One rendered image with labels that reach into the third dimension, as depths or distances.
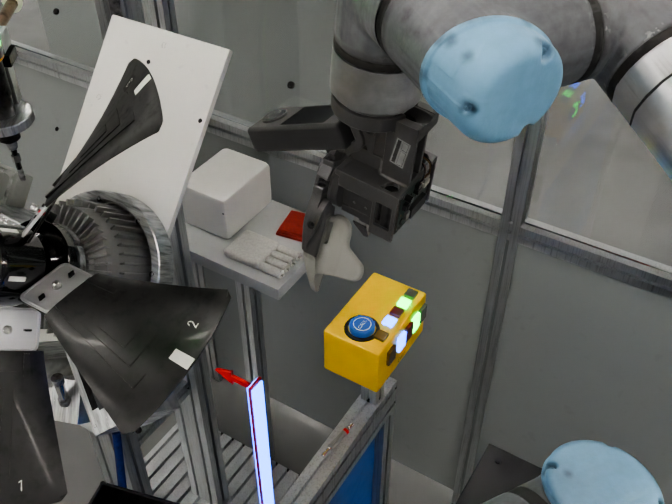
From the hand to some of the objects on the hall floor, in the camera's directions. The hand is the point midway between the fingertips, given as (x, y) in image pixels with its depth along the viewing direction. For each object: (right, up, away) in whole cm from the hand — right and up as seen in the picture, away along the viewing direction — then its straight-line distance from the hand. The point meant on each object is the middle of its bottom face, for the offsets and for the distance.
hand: (336, 252), depth 79 cm
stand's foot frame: (-41, -79, +129) cm, 157 cm away
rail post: (+8, -88, +118) cm, 148 cm away
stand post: (-46, -84, +123) cm, 156 cm away
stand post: (-34, -71, +138) cm, 159 cm away
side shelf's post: (-21, -60, +151) cm, 164 cm away
